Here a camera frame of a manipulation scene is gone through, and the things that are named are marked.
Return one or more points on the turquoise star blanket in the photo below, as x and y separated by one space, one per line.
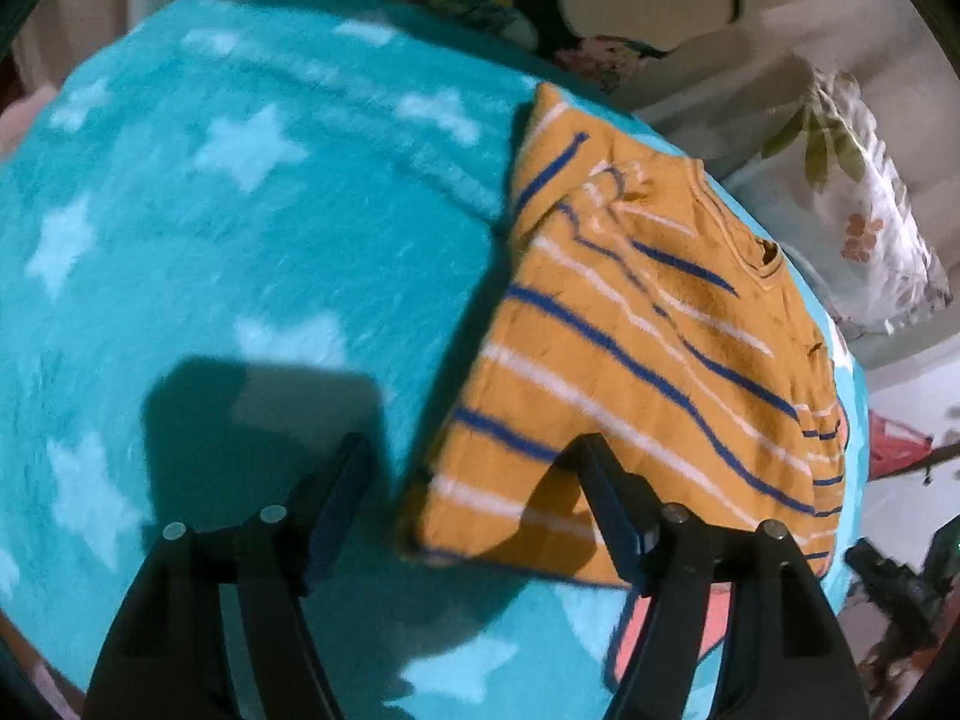
225 255

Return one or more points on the white floral pillow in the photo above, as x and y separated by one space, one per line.
870 240

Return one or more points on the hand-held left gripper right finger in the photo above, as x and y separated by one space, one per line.
616 508

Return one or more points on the red cloth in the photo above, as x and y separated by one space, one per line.
896 442

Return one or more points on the orange striped sweater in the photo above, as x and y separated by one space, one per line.
645 360

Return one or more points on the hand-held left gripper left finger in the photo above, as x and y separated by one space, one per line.
339 506

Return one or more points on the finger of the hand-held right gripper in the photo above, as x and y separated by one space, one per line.
874 566

